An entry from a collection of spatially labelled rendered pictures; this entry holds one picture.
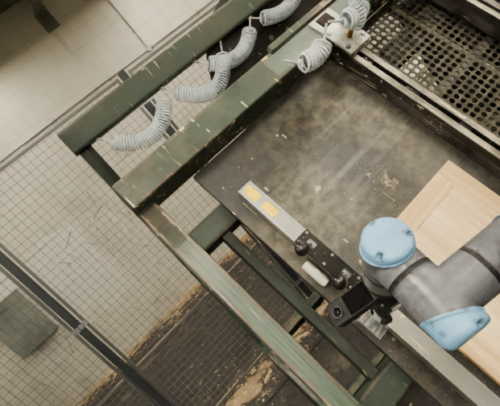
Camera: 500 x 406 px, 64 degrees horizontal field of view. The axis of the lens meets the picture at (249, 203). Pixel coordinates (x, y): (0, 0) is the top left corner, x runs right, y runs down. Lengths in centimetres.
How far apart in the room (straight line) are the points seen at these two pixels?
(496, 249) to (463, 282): 6
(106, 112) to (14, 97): 419
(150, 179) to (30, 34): 492
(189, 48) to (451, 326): 143
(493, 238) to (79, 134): 137
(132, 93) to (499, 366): 146
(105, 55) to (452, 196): 514
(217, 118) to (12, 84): 475
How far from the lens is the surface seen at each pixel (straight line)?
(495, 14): 171
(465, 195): 133
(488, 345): 124
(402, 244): 59
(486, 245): 62
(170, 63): 170
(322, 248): 111
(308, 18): 124
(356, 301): 77
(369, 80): 143
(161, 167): 116
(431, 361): 115
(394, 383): 120
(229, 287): 108
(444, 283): 60
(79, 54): 588
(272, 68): 132
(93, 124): 162
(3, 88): 582
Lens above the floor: 197
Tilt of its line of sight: 16 degrees down
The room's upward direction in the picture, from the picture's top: 40 degrees counter-clockwise
